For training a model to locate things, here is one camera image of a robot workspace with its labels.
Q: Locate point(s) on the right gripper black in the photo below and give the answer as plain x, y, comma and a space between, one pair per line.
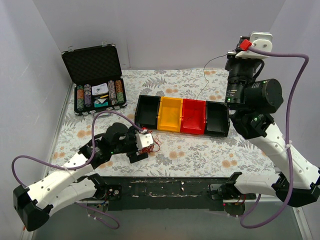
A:
242, 64

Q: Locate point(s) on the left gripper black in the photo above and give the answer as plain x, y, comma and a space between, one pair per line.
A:
137, 157

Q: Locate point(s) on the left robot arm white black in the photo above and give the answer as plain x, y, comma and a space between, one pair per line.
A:
65, 172

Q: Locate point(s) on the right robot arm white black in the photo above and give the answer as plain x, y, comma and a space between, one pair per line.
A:
253, 103

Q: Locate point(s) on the floral table mat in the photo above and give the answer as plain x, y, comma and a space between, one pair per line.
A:
176, 154

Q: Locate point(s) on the left black bin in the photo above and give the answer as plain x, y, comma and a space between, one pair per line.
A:
147, 111

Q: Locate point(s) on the black bin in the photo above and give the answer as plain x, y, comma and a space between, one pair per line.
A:
147, 111
217, 119

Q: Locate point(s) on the yellow bin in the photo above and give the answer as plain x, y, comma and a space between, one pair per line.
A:
170, 114

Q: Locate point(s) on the right black bin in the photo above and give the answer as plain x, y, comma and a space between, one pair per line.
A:
217, 119

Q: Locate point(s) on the teal card box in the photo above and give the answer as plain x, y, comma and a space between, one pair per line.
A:
101, 102

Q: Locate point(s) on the red bin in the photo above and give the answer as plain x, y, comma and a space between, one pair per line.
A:
193, 119

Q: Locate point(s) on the playing card deck white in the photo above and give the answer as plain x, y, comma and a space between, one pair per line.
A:
100, 89

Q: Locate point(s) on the black poker chip case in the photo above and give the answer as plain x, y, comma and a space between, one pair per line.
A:
92, 66

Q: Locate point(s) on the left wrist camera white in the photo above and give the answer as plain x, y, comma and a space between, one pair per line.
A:
144, 140

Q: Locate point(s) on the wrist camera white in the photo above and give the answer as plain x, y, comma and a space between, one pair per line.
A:
144, 140
261, 41

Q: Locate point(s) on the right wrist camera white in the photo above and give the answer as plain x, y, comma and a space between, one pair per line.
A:
261, 41

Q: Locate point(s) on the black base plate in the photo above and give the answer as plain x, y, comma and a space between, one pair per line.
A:
160, 193

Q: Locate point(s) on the aluminium rail frame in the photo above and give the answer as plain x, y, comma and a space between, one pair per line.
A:
235, 207

